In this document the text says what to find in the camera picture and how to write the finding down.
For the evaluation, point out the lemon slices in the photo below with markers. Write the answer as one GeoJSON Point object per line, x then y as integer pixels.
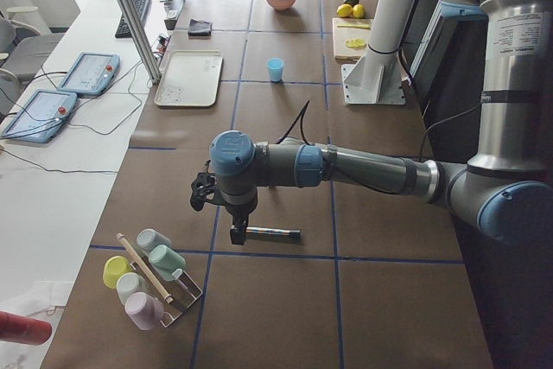
{"type": "Point", "coordinates": [356, 43]}

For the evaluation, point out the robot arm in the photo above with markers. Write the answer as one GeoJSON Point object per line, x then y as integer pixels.
{"type": "Point", "coordinates": [499, 190]}

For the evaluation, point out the aluminium frame post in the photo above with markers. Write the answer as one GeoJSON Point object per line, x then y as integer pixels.
{"type": "Point", "coordinates": [140, 40]}

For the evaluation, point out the blue teach pendant near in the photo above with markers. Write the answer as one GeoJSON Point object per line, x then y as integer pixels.
{"type": "Point", "coordinates": [42, 117]}

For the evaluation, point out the yellow lemon left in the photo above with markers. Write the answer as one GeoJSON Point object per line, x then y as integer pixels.
{"type": "Point", "coordinates": [344, 10]}

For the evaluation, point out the yellow cup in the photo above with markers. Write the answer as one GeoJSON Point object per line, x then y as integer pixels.
{"type": "Point", "coordinates": [114, 268]}

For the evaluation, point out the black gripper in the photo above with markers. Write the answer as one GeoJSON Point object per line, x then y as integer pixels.
{"type": "Point", "coordinates": [239, 212]}

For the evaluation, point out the mint green cup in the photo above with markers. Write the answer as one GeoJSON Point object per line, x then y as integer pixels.
{"type": "Point", "coordinates": [166, 261]}

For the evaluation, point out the yellow plastic knife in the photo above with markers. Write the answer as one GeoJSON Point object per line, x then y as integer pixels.
{"type": "Point", "coordinates": [354, 26]}

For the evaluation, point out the cream bear tray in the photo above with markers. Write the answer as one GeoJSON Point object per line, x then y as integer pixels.
{"type": "Point", "coordinates": [190, 79]}

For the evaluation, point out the red cylinder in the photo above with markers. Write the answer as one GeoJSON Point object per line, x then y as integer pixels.
{"type": "Point", "coordinates": [24, 330]}

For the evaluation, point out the light blue cup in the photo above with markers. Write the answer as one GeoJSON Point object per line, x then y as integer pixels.
{"type": "Point", "coordinates": [275, 69]}

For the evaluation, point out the blue teach pendant far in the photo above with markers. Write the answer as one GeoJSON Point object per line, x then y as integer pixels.
{"type": "Point", "coordinates": [91, 74]}

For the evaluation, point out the steel muddler black tip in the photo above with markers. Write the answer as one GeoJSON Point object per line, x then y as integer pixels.
{"type": "Point", "coordinates": [273, 234]}

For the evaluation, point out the wooden cutting board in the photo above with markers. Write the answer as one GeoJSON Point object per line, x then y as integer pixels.
{"type": "Point", "coordinates": [340, 35]}

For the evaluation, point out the white wire cup rack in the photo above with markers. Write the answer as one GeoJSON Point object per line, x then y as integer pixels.
{"type": "Point", "coordinates": [185, 291]}

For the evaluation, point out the yellow lemon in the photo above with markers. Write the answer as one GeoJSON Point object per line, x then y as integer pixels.
{"type": "Point", "coordinates": [344, 10]}
{"type": "Point", "coordinates": [358, 11]}

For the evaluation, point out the grey cup upper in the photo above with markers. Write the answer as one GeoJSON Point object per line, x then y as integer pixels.
{"type": "Point", "coordinates": [149, 238]}

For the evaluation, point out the wooden rack handle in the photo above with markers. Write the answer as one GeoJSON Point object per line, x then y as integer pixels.
{"type": "Point", "coordinates": [137, 259]}

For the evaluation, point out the white cup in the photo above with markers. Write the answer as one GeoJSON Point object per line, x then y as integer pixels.
{"type": "Point", "coordinates": [129, 284]}

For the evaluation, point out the pink cup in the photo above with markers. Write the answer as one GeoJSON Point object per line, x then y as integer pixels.
{"type": "Point", "coordinates": [144, 310]}

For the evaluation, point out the grey folded cloth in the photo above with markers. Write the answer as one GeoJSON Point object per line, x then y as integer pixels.
{"type": "Point", "coordinates": [199, 28]}

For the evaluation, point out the blue teach pendant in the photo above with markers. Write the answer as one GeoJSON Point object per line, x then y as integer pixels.
{"type": "Point", "coordinates": [42, 117]}
{"type": "Point", "coordinates": [91, 74]}

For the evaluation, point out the yellow lemon right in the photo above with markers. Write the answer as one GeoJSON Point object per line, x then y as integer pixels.
{"type": "Point", "coordinates": [358, 11]}

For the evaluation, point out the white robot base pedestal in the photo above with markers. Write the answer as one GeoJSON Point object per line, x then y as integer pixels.
{"type": "Point", "coordinates": [376, 77]}

